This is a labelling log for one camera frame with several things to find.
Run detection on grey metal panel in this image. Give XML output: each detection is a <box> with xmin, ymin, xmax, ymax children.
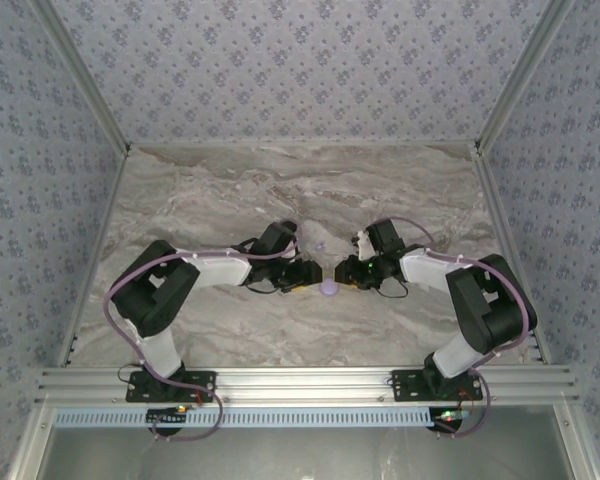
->
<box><xmin>39</xmin><ymin>424</ymin><xmax>576</xmax><ymax>480</ymax></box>

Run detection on left gripper thin black cable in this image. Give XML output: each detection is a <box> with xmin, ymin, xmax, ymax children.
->
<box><xmin>243</xmin><ymin>282</ymin><xmax>284</xmax><ymax>297</ymax></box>

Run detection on gripper thin black cable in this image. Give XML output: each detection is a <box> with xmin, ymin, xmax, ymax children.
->
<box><xmin>243</xmin><ymin>282</ymin><xmax>284</xmax><ymax>297</ymax></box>
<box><xmin>378</xmin><ymin>277</ymin><xmax>411</xmax><ymax>300</ymax></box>

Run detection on right gripper thin black cable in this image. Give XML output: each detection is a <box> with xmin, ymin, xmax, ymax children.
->
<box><xmin>378</xmin><ymin>277</ymin><xmax>411</xmax><ymax>300</ymax></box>

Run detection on aluminium mounting rail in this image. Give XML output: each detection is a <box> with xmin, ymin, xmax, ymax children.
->
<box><xmin>33</xmin><ymin>364</ymin><xmax>580</xmax><ymax>406</ymax></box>

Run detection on aluminium table side rail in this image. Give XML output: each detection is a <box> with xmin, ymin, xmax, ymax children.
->
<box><xmin>472</xmin><ymin>147</ymin><xmax>552</xmax><ymax>369</ymax></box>
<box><xmin>55</xmin><ymin>147</ymin><xmax>132</xmax><ymax>370</ymax></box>

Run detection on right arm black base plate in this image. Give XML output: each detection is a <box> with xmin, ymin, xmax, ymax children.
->
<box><xmin>390</xmin><ymin>369</ymin><xmax>485</xmax><ymax>404</ymax></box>

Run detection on slotted pale blue cable duct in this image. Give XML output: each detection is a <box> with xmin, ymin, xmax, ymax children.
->
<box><xmin>53</xmin><ymin>405</ymin><xmax>439</xmax><ymax>429</ymax></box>

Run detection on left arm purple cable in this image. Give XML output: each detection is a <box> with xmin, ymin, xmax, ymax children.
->
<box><xmin>103</xmin><ymin>219</ymin><xmax>301</xmax><ymax>444</ymax></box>

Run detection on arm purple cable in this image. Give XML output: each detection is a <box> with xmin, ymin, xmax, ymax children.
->
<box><xmin>103</xmin><ymin>219</ymin><xmax>301</xmax><ymax>444</ymax></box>
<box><xmin>372</xmin><ymin>215</ymin><xmax>539</xmax><ymax>441</ymax></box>

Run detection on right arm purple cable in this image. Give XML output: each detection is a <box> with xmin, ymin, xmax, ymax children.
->
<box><xmin>372</xmin><ymin>215</ymin><xmax>539</xmax><ymax>441</ymax></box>

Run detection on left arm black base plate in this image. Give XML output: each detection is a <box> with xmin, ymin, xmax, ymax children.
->
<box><xmin>124</xmin><ymin>370</ymin><xmax>219</xmax><ymax>404</ymax></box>

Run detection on aluminium frame post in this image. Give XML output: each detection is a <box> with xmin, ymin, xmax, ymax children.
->
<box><xmin>473</xmin><ymin>0</ymin><xmax>577</xmax><ymax>154</ymax></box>
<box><xmin>28</xmin><ymin>0</ymin><xmax>133</xmax><ymax>154</ymax></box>

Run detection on aluminium frame leg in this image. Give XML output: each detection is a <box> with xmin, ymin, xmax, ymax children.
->
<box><xmin>7</xmin><ymin>404</ymin><xmax>56</xmax><ymax>480</ymax></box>
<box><xmin>552</xmin><ymin>404</ymin><xmax>600</xmax><ymax>480</ymax></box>

